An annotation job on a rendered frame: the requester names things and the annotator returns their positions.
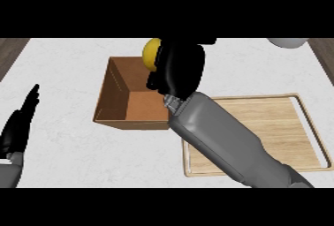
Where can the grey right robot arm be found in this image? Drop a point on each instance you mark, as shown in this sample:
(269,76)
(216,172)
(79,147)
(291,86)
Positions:
(226,141)

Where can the brown cardboard box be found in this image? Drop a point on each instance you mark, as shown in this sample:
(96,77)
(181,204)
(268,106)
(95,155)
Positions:
(130,100)

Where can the white rounded object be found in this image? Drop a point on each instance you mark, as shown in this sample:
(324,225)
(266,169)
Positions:
(287,42)

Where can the pale wooden tray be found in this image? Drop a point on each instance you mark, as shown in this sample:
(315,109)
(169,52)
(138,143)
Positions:
(274,129)

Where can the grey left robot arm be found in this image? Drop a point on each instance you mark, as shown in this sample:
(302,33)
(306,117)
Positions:
(9,170)

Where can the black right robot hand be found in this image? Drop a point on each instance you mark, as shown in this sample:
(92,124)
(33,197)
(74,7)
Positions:
(182,70)

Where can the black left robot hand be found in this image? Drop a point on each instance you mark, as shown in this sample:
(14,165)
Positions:
(20,123)

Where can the yellow lemon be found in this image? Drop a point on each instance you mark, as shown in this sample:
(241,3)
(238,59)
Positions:
(150,54)

